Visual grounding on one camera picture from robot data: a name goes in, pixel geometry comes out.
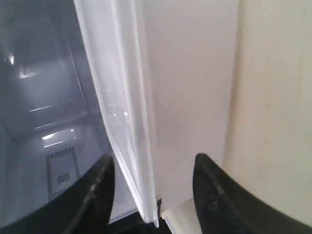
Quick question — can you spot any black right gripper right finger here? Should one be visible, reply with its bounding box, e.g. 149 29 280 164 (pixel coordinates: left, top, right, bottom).
193 153 312 234

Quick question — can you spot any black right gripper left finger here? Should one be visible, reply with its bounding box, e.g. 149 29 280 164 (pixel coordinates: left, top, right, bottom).
0 154 115 234

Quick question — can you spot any white lidded plastic container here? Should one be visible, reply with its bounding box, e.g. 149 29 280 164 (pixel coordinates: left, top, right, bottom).
74 0 239 226

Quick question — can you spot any white Midea microwave body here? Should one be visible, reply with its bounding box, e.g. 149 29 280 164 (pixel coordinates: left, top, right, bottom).
0 0 158 227

